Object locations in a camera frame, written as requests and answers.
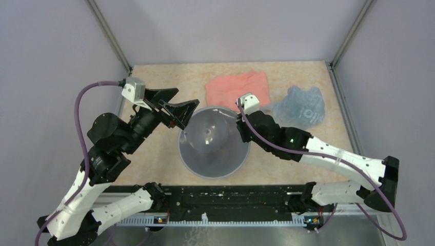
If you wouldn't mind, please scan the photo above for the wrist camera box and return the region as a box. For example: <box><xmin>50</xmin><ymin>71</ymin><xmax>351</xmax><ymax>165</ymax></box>
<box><xmin>236</xmin><ymin>93</ymin><xmax>260</xmax><ymax>115</ymax></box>
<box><xmin>121</xmin><ymin>77</ymin><xmax>146</xmax><ymax>105</ymax></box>

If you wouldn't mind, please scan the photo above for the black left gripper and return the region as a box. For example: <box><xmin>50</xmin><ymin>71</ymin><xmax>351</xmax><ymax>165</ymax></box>
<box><xmin>122</xmin><ymin>87</ymin><xmax>201</xmax><ymax>154</ymax></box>

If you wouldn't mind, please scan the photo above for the left aluminium corner post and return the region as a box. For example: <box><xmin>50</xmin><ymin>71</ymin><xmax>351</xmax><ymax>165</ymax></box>
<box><xmin>86</xmin><ymin>0</ymin><xmax>132</xmax><ymax>75</ymax></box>

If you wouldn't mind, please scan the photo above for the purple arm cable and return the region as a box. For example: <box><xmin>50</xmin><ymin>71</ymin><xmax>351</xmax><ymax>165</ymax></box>
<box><xmin>237</xmin><ymin>101</ymin><xmax>407</xmax><ymax>242</ymax></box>
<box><xmin>34</xmin><ymin>80</ymin><xmax>123</xmax><ymax>246</ymax></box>

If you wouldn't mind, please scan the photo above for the light blue plastic trash bag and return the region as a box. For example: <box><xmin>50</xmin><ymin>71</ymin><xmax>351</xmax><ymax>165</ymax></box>
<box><xmin>260</xmin><ymin>86</ymin><xmax>326</xmax><ymax>130</ymax></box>

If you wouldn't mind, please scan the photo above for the white toothed cable strip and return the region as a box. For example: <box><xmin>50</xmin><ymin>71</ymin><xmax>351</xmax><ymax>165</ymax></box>
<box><xmin>116</xmin><ymin>213</ymin><xmax>309</xmax><ymax>228</ymax></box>

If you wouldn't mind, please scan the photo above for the right aluminium corner post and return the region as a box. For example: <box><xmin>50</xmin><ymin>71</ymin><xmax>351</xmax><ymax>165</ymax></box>
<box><xmin>329</xmin><ymin>0</ymin><xmax>377</xmax><ymax>70</ymax></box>

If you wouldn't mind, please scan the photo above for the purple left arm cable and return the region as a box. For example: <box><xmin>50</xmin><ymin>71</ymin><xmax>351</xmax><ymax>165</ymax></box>
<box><xmin>34</xmin><ymin>80</ymin><xmax>123</xmax><ymax>246</ymax></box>

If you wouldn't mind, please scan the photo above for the grey plastic trash bin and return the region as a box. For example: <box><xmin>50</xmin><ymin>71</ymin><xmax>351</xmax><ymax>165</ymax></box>
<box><xmin>178</xmin><ymin>107</ymin><xmax>250</xmax><ymax>179</ymax></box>

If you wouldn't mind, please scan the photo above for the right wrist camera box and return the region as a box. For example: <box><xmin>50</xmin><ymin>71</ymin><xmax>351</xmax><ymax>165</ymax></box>
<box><xmin>236</xmin><ymin>93</ymin><xmax>260</xmax><ymax>115</ymax></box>

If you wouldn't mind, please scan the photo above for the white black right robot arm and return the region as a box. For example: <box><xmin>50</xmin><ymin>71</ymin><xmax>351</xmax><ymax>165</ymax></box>
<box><xmin>236</xmin><ymin>111</ymin><xmax>399</xmax><ymax>213</ymax></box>

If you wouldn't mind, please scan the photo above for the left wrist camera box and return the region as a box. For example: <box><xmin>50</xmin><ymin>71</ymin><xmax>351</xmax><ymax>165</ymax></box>
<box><xmin>121</xmin><ymin>77</ymin><xmax>146</xmax><ymax>105</ymax></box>

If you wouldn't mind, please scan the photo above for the aluminium corner post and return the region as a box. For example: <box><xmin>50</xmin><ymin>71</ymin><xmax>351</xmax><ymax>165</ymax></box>
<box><xmin>329</xmin><ymin>0</ymin><xmax>377</xmax><ymax>70</ymax></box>
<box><xmin>86</xmin><ymin>0</ymin><xmax>132</xmax><ymax>75</ymax></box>

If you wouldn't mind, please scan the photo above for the pink folded cloth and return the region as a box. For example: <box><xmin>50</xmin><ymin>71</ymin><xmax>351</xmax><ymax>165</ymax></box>
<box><xmin>205</xmin><ymin>70</ymin><xmax>270</xmax><ymax>111</ymax></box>

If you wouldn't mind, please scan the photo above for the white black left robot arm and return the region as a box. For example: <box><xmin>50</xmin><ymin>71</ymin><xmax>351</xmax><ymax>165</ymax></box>
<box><xmin>38</xmin><ymin>85</ymin><xmax>200</xmax><ymax>245</ymax></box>

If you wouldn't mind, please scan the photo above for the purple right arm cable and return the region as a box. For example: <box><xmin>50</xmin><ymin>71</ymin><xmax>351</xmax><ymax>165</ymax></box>
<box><xmin>237</xmin><ymin>101</ymin><xmax>407</xmax><ymax>242</ymax></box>

